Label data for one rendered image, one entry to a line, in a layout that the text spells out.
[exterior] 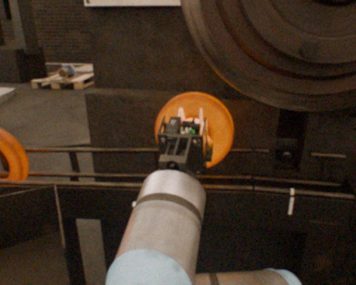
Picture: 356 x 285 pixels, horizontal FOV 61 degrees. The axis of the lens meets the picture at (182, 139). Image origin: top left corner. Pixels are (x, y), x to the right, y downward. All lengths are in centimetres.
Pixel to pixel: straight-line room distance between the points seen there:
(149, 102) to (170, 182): 35
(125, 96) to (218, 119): 24
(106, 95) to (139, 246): 47
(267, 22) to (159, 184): 27
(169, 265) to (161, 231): 4
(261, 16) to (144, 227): 32
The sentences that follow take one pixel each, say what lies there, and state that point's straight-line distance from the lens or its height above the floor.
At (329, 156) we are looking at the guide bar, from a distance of 73.
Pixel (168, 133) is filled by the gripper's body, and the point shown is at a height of 88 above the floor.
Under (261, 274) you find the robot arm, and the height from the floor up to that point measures 71.
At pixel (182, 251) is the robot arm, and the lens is 34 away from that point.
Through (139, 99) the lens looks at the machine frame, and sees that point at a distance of 71.
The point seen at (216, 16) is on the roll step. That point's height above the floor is 104.
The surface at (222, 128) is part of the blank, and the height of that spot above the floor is 84.
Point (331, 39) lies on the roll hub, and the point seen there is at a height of 101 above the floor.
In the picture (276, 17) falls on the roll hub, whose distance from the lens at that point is 47.
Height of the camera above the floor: 104
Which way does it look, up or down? 22 degrees down
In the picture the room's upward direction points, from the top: straight up
